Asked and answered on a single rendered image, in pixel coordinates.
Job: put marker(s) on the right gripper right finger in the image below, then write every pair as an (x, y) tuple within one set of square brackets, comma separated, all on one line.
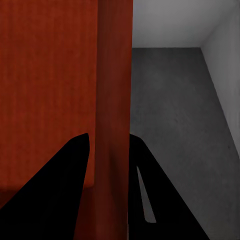
[(174, 220)]

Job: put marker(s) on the storage box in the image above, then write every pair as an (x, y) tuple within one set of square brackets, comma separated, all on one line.
[(65, 70)]

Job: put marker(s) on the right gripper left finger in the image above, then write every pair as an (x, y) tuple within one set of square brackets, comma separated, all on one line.
[(46, 207)]

